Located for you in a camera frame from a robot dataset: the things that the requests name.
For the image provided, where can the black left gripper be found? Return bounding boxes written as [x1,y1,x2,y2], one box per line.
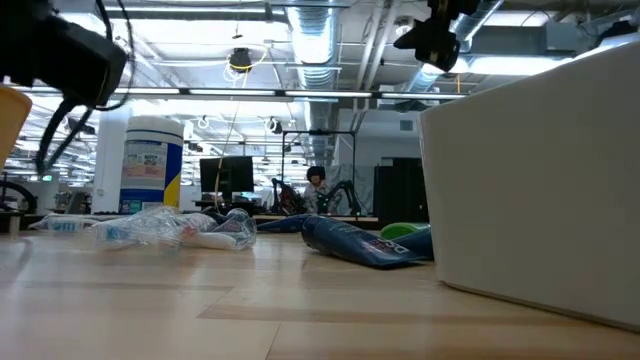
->
[0,0,129,110]

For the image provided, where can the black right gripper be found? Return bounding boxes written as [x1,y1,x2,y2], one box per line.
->
[393,0,482,73]

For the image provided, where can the yellow plastic tray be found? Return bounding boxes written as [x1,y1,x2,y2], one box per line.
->
[0,84,34,172]

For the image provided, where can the small green bottle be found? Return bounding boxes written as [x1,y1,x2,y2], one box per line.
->
[379,221,431,241]

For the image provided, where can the light grey plastic tray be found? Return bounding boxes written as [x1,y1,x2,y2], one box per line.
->
[418,39,640,334]

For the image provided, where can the black crossbar with light strips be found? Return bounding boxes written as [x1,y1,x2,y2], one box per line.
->
[0,85,469,104]

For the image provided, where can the white building column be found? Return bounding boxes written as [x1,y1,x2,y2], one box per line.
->
[92,99,132,215]

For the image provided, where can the white wipes canister blue label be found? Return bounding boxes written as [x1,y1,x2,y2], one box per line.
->
[118,115,185,215]

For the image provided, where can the black cabinet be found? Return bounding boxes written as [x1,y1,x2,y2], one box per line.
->
[372,157,430,225]

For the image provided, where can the wooden background table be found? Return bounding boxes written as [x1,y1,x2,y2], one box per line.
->
[252,214,380,225]

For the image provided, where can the person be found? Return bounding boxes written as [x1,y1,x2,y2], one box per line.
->
[302,165,331,215]

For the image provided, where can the black computer monitor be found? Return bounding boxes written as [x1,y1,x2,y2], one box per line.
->
[199,156,255,206]

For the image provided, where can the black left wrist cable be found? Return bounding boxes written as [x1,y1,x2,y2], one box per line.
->
[34,0,137,175]

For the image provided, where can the ribbed silver ventilation duct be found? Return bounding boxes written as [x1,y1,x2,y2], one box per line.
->
[285,0,342,166]

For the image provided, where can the black background rig frame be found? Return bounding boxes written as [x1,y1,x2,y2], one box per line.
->
[281,130,357,216]

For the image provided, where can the black ceiling camera yellow cable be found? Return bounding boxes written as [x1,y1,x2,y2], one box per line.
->
[227,47,254,75]

